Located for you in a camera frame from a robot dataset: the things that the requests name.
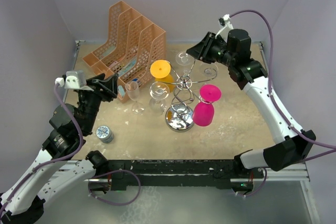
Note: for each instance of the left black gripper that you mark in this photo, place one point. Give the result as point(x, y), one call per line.
point(109, 85)

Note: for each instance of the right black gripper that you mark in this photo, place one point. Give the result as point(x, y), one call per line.
point(201, 50)

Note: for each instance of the clear champagne flute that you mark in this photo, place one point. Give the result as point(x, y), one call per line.
point(208, 71)

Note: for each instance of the yellow plastic goblet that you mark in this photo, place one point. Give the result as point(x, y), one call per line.
point(161, 71)

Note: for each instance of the clear round wine glass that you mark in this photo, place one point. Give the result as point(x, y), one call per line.
point(158, 91)

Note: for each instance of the pink plastic goblet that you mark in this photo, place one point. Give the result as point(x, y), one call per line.
point(204, 111)

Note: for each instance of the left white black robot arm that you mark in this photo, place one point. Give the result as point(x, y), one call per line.
point(25, 201)

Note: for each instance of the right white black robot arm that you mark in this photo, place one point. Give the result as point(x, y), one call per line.
point(292, 142)

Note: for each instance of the chrome wine glass rack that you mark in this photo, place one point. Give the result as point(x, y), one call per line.
point(185, 97)

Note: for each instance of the orange plastic file organizer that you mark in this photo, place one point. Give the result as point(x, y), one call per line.
point(134, 43)

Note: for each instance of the small round tin can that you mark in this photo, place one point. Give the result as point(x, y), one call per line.
point(104, 134)

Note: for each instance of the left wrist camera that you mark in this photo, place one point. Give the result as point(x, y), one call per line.
point(74, 80)

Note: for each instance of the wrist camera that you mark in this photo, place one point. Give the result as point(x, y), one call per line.
point(226, 27)
point(74, 80)

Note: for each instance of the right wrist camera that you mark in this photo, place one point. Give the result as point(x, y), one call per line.
point(226, 27)

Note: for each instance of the black base frame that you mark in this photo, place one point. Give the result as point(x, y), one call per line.
point(218, 173)

